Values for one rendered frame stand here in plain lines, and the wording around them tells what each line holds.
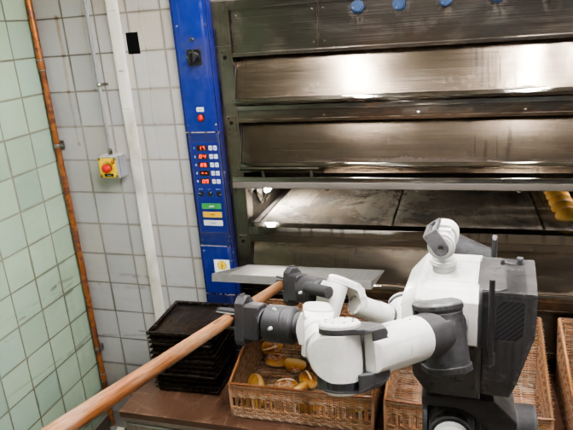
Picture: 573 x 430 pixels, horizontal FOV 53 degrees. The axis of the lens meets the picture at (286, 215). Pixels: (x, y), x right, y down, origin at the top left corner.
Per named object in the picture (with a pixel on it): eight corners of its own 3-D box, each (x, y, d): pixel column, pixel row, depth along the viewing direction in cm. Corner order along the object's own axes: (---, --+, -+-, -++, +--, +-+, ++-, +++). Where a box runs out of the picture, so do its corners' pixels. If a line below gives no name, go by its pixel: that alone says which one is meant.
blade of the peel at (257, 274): (371, 289, 183) (371, 281, 183) (211, 281, 198) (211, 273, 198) (384, 270, 217) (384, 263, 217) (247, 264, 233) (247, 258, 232)
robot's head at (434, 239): (462, 240, 139) (444, 214, 138) (460, 253, 131) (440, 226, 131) (440, 252, 142) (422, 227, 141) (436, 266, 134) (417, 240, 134)
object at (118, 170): (108, 174, 260) (105, 153, 257) (128, 174, 258) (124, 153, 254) (99, 178, 254) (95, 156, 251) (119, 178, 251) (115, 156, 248)
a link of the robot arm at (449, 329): (403, 372, 118) (442, 358, 127) (440, 375, 112) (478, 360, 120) (396, 316, 119) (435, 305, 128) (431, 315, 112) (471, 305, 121)
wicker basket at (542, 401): (397, 361, 249) (396, 304, 241) (538, 375, 233) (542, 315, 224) (381, 436, 206) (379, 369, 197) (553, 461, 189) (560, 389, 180)
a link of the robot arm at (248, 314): (228, 298, 135) (274, 302, 130) (248, 290, 143) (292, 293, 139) (229, 351, 136) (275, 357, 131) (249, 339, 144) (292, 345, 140)
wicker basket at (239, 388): (265, 350, 266) (260, 296, 257) (388, 360, 251) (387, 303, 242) (228, 418, 221) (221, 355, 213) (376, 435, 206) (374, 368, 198)
